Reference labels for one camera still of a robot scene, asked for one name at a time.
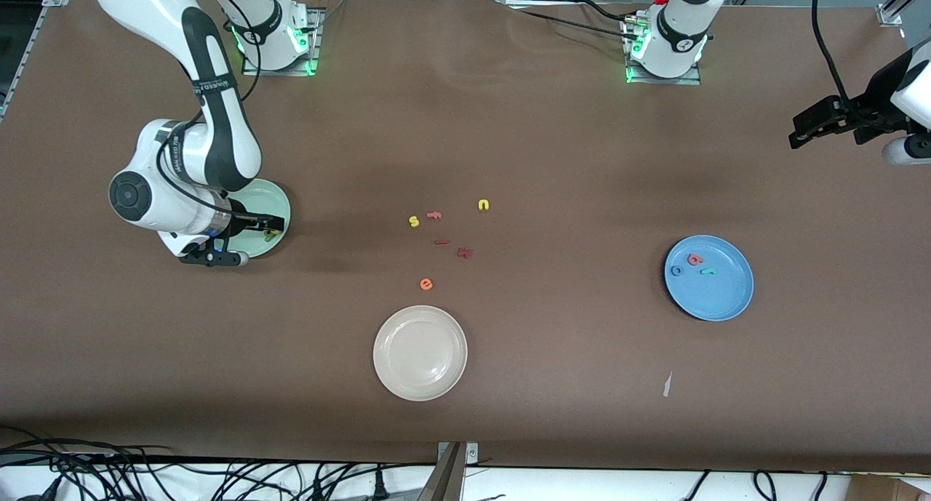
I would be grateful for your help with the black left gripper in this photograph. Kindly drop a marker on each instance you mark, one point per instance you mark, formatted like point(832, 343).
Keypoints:
point(870, 105)

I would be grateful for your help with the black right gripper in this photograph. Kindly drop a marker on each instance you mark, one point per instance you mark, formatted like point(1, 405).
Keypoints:
point(237, 216)

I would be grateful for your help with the green foam letter g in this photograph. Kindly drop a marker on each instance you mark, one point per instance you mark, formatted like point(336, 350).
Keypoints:
point(271, 235)

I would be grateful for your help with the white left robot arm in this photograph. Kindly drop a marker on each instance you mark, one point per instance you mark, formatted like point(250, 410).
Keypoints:
point(676, 35)

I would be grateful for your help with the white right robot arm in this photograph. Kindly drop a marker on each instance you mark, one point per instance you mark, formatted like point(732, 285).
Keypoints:
point(131, 6)

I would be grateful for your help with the light green plate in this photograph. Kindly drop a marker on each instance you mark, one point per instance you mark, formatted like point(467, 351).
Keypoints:
point(273, 203)

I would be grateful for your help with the aluminium corner profile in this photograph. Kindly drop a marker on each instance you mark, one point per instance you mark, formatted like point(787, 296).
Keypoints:
point(898, 3)

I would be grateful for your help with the dark red foam letter k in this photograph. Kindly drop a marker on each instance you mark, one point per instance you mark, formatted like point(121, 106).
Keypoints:
point(465, 253)

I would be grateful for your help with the beige white plate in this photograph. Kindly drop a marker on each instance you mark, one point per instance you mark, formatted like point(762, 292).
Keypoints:
point(420, 353)

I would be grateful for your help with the blue plate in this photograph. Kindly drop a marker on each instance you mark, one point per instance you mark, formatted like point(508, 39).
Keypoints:
point(720, 297)

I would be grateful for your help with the small grey paper scrap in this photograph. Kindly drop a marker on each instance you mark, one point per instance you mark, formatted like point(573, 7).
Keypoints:
point(667, 385)

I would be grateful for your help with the brown cardboard box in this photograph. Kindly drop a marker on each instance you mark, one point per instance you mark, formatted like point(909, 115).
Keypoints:
point(887, 489)

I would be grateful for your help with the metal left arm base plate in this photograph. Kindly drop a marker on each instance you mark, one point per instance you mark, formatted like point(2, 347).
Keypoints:
point(665, 81)

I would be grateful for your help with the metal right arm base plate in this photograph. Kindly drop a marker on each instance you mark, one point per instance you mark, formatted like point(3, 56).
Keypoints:
point(316, 35)

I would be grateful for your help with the metal table edge bracket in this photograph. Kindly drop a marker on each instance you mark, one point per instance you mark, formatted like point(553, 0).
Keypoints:
point(454, 472)

